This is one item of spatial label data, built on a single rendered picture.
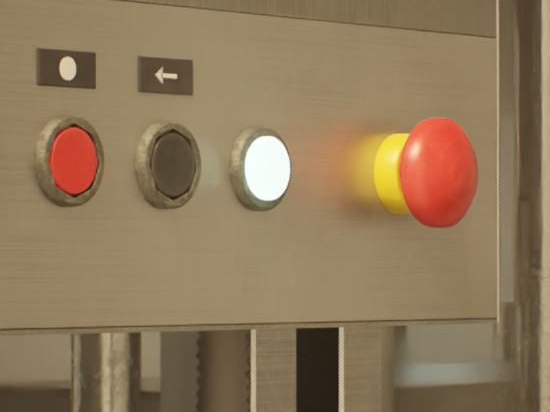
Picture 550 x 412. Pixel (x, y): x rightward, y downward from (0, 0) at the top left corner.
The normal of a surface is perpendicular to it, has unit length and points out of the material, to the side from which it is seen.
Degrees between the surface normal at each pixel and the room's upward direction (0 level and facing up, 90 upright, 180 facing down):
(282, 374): 90
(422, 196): 108
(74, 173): 90
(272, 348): 90
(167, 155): 90
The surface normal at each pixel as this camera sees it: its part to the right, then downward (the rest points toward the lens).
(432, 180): 0.34, 0.07
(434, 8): 0.77, -0.02
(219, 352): -0.09, -0.55
